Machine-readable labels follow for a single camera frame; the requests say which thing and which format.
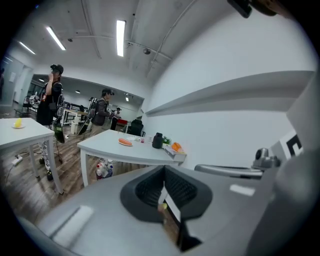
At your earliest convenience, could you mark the bag of bottles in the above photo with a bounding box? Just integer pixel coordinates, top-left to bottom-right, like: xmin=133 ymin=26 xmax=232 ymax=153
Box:
xmin=95 ymin=161 xmax=114 ymax=180

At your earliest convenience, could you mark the black office chair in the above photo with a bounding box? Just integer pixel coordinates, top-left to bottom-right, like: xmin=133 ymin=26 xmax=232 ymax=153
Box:
xmin=129 ymin=119 xmax=145 ymax=137

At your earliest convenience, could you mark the white table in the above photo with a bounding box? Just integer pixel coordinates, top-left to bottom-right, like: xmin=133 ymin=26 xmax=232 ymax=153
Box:
xmin=0 ymin=117 xmax=65 ymax=195
xmin=76 ymin=129 xmax=185 ymax=188

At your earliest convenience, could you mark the black jug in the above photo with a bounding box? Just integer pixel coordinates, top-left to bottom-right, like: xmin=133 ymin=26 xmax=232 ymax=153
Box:
xmin=151 ymin=132 xmax=164 ymax=150

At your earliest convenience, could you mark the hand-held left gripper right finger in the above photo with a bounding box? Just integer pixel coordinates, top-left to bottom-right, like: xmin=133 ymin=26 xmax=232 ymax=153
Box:
xmin=163 ymin=164 xmax=277 ymax=256

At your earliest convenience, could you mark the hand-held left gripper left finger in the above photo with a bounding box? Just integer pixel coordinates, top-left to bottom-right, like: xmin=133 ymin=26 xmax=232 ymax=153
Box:
xmin=37 ymin=164 xmax=182 ymax=256

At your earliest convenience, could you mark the long ceiling light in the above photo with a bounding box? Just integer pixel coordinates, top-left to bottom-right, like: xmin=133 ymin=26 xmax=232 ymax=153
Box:
xmin=45 ymin=25 xmax=67 ymax=52
xmin=18 ymin=41 xmax=37 ymax=56
xmin=115 ymin=19 xmax=127 ymax=58

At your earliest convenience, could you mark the white power strip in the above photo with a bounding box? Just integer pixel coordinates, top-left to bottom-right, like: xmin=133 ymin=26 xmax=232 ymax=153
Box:
xmin=11 ymin=154 xmax=24 ymax=167

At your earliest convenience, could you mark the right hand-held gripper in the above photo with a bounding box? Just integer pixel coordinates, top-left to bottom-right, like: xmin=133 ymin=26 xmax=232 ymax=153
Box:
xmin=194 ymin=71 xmax=320 ymax=256

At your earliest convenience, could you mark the white box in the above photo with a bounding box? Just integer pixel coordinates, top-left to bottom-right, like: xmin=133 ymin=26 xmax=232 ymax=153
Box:
xmin=164 ymin=145 xmax=188 ymax=163

